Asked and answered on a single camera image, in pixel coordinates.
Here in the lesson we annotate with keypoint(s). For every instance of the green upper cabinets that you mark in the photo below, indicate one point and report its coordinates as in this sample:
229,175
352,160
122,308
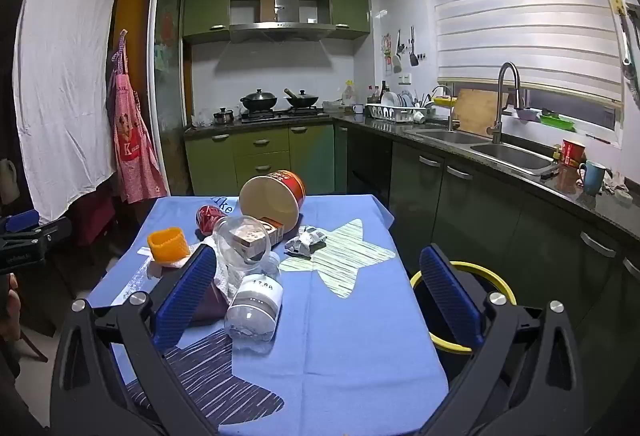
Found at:
207,1

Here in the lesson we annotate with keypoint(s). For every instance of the red paper cup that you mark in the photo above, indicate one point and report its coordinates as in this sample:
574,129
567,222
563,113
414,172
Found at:
572,152

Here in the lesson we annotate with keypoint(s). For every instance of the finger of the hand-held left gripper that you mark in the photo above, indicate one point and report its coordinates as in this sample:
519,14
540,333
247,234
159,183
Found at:
22,220
52,230

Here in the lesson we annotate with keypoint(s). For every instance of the dark red stool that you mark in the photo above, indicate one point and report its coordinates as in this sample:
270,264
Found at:
95,221

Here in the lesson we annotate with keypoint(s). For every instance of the small steel pot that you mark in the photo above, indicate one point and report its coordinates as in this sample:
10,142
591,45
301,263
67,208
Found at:
223,117

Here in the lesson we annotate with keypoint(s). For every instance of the colourful wall sticker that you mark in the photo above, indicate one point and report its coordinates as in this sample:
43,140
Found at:
387,53

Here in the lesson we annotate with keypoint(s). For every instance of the clear plastic bottle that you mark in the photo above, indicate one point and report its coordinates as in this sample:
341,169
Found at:
252,311

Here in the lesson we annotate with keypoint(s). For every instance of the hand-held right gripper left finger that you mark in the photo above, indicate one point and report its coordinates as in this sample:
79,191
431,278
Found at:
185,301

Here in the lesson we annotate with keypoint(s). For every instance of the light green base cabinet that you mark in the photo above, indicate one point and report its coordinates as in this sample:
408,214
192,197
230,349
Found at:
260,156

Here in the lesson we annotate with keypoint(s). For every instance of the yellow-rimmed black trash bin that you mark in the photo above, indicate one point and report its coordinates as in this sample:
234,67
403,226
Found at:
492,273

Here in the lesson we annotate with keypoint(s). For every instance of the pink checked apron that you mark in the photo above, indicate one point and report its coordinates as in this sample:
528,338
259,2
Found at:
132,141

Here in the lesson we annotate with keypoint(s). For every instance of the steel double sink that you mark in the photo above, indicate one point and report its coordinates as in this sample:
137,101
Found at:
510,158

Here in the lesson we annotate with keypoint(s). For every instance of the red cream instant noodle bowl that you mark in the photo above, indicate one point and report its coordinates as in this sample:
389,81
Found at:
267,203

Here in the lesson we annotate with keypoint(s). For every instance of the wooden cutting board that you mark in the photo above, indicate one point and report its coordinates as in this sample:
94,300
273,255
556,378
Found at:
475,113

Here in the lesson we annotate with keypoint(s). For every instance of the blue mug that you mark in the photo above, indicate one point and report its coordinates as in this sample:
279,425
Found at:
594,178

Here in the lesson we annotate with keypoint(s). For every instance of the white zebra window blind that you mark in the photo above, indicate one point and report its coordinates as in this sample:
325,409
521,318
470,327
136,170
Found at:
515,16

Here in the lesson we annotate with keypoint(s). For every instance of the gas stove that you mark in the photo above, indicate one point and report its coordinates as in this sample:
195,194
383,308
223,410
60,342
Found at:
280,114

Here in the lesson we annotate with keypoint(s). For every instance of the black wok with lid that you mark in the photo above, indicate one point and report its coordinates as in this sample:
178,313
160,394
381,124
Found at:
259,101

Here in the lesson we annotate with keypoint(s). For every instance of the tall steel faucet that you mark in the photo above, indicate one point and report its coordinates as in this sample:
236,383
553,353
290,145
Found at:
500,116

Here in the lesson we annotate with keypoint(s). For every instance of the red white milk carton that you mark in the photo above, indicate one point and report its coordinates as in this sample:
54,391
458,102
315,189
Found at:
272,228

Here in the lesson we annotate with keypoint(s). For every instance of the grey wrapper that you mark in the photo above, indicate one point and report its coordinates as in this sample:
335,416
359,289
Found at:
305,241

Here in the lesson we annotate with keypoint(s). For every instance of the hanging black spatula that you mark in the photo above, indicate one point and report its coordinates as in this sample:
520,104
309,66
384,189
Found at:
414,58

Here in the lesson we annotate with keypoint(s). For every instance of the cooking oil bottle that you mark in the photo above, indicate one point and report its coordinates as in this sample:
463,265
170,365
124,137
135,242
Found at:
348,95

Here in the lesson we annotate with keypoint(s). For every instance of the crumpled dish rag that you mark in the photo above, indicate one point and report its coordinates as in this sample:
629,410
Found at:
617,188

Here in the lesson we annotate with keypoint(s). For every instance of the red drink can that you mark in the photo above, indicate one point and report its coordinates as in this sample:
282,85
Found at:
207,218

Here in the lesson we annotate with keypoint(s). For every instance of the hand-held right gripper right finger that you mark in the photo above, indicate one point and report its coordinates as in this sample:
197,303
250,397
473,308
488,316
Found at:
450,301

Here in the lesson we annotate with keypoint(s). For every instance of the purple soap holder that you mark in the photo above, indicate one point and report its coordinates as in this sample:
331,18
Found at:
529,115

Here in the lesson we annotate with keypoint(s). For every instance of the white dish rack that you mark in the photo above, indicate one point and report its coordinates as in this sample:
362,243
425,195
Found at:
395,113

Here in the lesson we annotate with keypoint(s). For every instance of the black frying pan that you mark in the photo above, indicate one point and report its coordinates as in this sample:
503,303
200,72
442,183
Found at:
302,100

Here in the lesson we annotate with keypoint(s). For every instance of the purple box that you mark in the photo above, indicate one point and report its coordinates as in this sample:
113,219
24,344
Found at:
207,308

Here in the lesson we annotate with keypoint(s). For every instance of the steel range hood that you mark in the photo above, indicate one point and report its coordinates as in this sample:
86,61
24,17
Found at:
280,30

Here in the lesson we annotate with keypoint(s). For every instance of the small chrome faucet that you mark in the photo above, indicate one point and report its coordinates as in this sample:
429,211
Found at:
454,118

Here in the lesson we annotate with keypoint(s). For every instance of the frosted glass sliding door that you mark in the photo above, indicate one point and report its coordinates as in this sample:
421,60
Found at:
167,66

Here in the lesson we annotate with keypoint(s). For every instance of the green plastic tray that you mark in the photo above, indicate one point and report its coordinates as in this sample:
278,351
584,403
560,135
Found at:
556,122

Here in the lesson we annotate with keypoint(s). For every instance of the white tissue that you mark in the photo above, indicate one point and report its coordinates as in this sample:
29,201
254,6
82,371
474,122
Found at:
222,273

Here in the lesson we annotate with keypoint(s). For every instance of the orange knitted cup sleeve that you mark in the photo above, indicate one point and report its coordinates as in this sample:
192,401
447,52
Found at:
167,246

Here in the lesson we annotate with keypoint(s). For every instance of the blue star-print tablecloth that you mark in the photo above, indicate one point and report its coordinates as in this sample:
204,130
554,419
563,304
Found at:
350,341

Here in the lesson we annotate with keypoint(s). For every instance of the dark sauce bottle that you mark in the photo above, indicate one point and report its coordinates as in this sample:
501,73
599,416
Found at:
384,93

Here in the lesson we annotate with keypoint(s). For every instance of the white mug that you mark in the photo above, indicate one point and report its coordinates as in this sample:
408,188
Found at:
358,109

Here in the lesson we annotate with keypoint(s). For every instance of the dark green base cabinet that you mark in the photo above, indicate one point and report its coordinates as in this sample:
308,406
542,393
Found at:
500,226

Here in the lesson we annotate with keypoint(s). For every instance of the white hanging sheet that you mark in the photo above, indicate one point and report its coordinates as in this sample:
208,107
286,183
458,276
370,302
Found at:
65,66

